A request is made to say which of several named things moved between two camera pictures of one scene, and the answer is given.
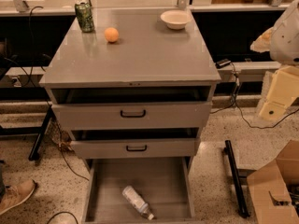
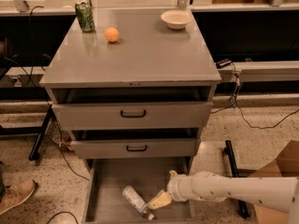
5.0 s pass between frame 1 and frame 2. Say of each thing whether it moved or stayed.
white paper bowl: stayed
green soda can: stayed
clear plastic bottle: stayed
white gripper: moved
